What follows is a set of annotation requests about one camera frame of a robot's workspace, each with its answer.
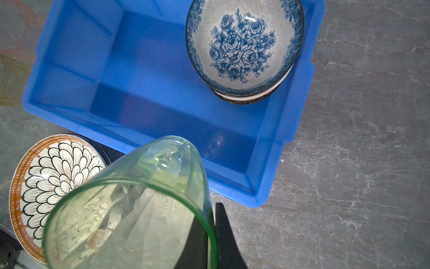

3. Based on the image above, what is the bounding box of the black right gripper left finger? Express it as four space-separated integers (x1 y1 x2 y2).
174 217 208 269

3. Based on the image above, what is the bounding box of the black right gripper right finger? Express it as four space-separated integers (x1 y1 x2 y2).
215 202 248 269

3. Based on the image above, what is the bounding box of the green transparent plastic cup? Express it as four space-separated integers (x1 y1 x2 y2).
43 136 218 269

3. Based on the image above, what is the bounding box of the blue floral ceramic bowl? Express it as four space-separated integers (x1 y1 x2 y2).
185 1 305 97

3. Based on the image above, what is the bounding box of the yellow transparent plastic cup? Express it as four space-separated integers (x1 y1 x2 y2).
1 54 32 106

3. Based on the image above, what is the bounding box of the red transparent plastic cup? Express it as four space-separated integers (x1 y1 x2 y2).
1 0 45 64

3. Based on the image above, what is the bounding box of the blue plastic bin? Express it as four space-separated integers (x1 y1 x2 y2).
22 1 326 207

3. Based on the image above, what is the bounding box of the brown floral pattern plate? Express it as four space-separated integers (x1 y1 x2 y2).
9 134 111 263

